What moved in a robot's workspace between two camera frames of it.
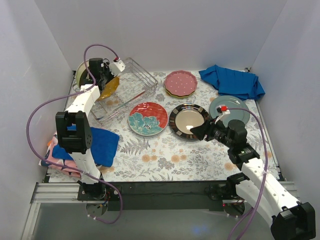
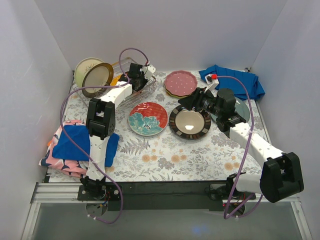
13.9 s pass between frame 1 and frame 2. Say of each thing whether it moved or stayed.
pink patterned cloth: stayed
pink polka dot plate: stayed
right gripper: moved
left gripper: moved
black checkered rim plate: stayed
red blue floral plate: stayed
